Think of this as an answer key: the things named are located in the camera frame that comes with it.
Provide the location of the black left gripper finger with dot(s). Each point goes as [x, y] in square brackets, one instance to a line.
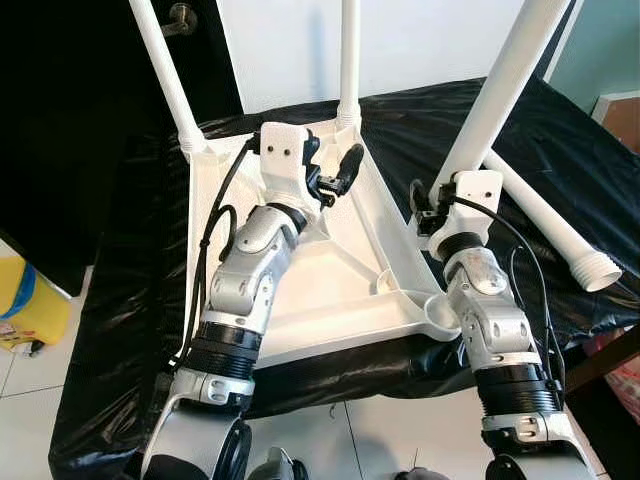
[352, 165]
[312, 146]

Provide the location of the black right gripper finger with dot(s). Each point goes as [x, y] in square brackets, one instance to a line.
[420, 194]

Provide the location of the white plastic table top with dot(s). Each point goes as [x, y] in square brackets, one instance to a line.
[340, 270]

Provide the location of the white plastic table leg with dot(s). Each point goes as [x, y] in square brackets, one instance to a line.
[545, 215]
[165, 80]
[350, 60]
[505, 90]

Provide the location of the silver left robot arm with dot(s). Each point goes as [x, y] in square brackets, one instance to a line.
[245, 290]

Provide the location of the black plastic table cover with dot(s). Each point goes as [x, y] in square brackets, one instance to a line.
[560, 130]

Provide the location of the brown wooden box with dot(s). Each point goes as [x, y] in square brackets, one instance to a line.
[622, 125]

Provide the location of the brown wooden table beam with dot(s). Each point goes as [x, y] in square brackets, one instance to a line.
[605, 355]

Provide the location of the dark door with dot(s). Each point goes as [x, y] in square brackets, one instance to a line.
[70, 120]

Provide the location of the pink plastic bag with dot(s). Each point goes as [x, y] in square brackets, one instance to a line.
[620, 375]

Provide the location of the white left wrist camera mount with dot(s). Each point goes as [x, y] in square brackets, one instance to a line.
[285, 160]

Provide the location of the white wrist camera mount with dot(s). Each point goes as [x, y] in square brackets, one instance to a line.
[475, 195]
[285, 160]

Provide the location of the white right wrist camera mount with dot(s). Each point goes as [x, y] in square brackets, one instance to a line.
[475, 195]

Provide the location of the grey door frame post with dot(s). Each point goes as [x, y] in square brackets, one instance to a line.
[556, 50]

